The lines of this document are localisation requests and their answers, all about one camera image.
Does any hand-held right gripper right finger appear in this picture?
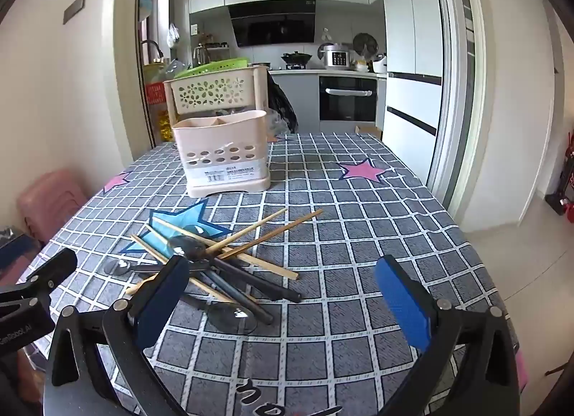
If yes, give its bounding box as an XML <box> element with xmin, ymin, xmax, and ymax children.
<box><xmin>374</xmin><ymin>255</ymin><xmax>516</xmax><ymax>403</ymax></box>

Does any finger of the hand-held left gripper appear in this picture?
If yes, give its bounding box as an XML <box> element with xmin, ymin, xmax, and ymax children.
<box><xmin>0</xmin><ymin>248</ymin><xmax>78</xmax><ymax>309</ymax></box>

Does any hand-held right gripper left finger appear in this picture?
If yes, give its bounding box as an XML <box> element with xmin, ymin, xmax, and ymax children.
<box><xmin>45</xmin><ymin>256</ymin><xmax>190</xmax><ymax>405</ymax></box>

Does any light wooden chopstick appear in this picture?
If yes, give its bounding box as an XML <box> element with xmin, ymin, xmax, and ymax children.
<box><xmin>150</xmin><ymin>216</ymin><xmax>300</xmax><ymax>281</ymax></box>
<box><xmin>217</xmin><ymin>209</ymin><xmax>324</xmax><ymax>262</ymax></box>
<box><xmin>130</xmin><ymin>234</ymin><xmax>236</xmax><ymax>304</ymax></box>
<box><xmin>143</xmin><ymin>224</ymin><xmax>179</xmax><ymax>250</ymax></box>
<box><xmin>126</xmin><ymin>275</ymin><xmax>159</xmax><ymax>295</ymax></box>
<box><xmin>204</xmin><ymin>207</ymin><xmax>276</xmax><ymax>260</ymax></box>

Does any pink plastic utensil holder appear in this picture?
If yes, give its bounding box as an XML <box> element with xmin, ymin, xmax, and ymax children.
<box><xmin>171</xmin><ymin>110</ymin><xmax>272</xmax><ymax>198</ymax></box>

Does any pink plastic stool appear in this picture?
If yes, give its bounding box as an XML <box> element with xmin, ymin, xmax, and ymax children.
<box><xmin>18</xmin><ymin>169</ymin><xmax>88</xmax><ymax>242</ymax></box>

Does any grey checkered tablecloth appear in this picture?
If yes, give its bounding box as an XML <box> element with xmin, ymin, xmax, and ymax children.
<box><xmin>18</xmin><ymin>131</ymin><xmax>525</xmax><ymax>416</ymax></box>

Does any gold foil package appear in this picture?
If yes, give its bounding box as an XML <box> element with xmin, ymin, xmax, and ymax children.
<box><xmin>155</xmin><ymin>106</ymin><xmax>173</xmax><ymax>143</ymax></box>

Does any red and black machine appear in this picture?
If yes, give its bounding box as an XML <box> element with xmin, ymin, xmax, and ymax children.
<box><xmin>545</xmin><ymin>131</ymin><xmax>574</xmax><ymax>224</ymax></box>

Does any red plastic basket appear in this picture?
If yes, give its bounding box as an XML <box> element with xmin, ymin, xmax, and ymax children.
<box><xmin>144</xmin><ymin>81</ymin><xmax>168</xmax><ymax>105</ymax></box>

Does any black built-in oven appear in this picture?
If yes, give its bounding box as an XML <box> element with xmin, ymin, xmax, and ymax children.
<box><xmin>318</xmin><ymin>75</ymin><xmax>378</xmax><ymax>123</ymax></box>

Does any clear plastic bag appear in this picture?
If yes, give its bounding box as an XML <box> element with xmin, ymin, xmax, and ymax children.
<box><xmin>267</xmin><ymin>111</ymin><xmax>292</xmax><ymax>143</ymax></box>

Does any white refrigerator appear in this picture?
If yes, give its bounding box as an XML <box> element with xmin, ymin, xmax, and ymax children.
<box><xmin>382</xmin><ymin>0</ymin><xmax>449</xmax><ymax>186</ymax></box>

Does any beige flower-cutout storage rack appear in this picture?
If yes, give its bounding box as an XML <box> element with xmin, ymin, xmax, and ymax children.
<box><xmin>163</xmin><ymin>65</ymin><xmax>270</xmax><ymax>139</ymax></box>

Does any black garbage bag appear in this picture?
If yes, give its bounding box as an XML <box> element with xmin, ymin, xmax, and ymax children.
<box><xmin>268</xmin><ymin>70</ymin><xmax>299</xmax><ymax>134</ymax></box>

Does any green plastic basket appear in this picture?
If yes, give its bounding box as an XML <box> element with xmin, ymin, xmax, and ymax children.
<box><xmin>174</xmin><ymin>58</ymin><xmax>249</xmax><ymax>80</ymax></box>

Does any black kitchen faucet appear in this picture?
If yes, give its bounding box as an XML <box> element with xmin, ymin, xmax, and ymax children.
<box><xmin>141</xmin><ymin>40</ymin><xmax>164</xmax><ymax>62</ymax></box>

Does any silver pressure cooker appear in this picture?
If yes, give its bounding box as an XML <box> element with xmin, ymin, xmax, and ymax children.
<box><xmin>318</xmin><ymin>43</ymin><xmax>350</xmax><ymax>70</ymax></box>

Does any black round fan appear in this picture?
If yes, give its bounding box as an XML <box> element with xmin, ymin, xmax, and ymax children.
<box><xmin>352</xmin><ymin>32</ymin><xmax>378</xmax><ymax>58</ymax></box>

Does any black range hood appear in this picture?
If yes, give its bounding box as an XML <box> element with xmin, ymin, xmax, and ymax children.
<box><xmin>228</xmin><ymin>0</ymin><xmax>317</xmax><ymax>48</ymax></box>

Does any white sliding door frame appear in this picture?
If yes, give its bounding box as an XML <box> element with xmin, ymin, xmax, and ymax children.
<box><xmin>428</xmin><ymin>0</ymin><xmax>494</xmax><ymax>219</ymax></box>

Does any grey wall switch panel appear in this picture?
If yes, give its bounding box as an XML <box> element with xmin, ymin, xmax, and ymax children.
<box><xmin>63</xmin><ymin>0</ymin><xmax>87</xmax><ymax>24</ymax></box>

